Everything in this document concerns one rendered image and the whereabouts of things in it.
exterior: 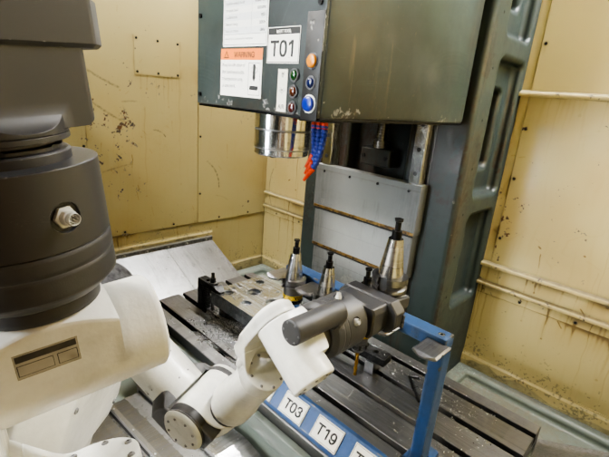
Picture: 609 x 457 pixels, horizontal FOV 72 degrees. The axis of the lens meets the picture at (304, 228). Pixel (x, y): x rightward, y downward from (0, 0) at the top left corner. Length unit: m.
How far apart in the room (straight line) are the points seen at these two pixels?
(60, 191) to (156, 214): 1.99
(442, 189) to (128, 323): 1.27
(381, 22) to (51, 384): 0.88
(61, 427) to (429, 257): 1.22
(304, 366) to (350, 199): 1.12
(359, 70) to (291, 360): 0.61
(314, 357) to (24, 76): 0.45
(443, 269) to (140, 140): 1.44
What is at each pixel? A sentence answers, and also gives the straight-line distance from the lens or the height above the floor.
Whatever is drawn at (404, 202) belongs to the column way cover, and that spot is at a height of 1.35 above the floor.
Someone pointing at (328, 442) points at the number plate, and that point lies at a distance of 1.06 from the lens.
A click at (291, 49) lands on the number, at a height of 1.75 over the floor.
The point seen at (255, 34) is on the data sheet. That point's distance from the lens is 1.01.
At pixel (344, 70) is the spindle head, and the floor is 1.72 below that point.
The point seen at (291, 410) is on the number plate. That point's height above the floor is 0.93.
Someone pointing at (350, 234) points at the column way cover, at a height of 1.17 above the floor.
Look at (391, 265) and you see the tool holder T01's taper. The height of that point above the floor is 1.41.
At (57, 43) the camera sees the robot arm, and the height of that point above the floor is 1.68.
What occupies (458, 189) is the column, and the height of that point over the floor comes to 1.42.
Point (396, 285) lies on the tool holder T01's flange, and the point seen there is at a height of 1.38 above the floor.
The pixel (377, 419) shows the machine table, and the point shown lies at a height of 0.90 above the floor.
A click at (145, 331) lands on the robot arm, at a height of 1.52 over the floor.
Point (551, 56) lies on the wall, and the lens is 1.74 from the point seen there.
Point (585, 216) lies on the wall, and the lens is 1.70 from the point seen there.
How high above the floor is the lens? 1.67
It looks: 17 degrees down
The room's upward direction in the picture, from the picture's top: 5 degrees clockwise
